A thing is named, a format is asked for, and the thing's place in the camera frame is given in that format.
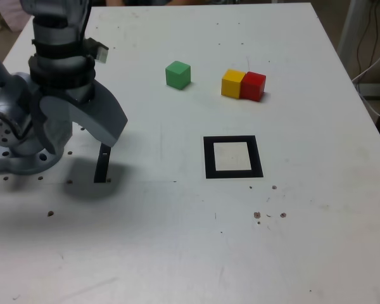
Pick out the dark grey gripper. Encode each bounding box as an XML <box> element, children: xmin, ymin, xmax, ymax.
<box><xmin>30</xmin><ymin>79</ymin><xmax>129</xmax><ymax>156</ymax></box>

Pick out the green cube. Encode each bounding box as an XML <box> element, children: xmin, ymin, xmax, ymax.
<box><xmin>165</xmin><ymin>60</ymin><xmax>191</xmax><ymax>91</ymax></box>

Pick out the yellow cube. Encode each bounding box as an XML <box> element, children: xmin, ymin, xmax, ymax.
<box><xmin>220</xmin><ymin>68</ymin><xmax>246</xmax><ymax>99</ymax></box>

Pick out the red cube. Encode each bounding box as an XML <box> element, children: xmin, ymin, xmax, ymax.
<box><xmin>239</xmin><ymin>71</ymin><xmax>267</xmax><ymax>103</ymax></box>

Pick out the black tape square outline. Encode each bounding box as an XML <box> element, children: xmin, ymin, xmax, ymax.
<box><xmin>203</xmin><ymin>135</ymin><xmax>264</xmax><ymax>180</ymax></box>

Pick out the black tape strip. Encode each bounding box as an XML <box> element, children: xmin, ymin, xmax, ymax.
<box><xmin>93</xmin><ymin>142</ymin><xmax>111</xmax><ymax>184</ymax></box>

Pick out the pink cloth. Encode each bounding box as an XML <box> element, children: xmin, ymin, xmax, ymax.
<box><xmin>0</xmin><ymin>5</ymin><xmax>31</xmax><ymax>32</ymax></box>

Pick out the black gripper-mounted camera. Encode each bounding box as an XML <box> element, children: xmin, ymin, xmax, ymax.
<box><xmin>82</xmin><ymin>37</ymin><xmax>110</xmax><ymax>64</ymax></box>

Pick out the white metal post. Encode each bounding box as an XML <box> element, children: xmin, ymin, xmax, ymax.
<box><xmin>337</xmin><ymin>0</ymin><xmax>373</xmax><ymax>69</ymax></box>

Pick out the white background cable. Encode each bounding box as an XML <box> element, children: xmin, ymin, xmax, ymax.
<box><xmin>351</xmin><ymin>44</ymin><xmax>380</xmax><ymax>120</ymax></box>

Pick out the thin black background cable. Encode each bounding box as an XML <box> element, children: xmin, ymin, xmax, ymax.
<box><xmin>357</xmin><ymin>0</ymin><xmax>380</xmax><ymax>74</ymax></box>

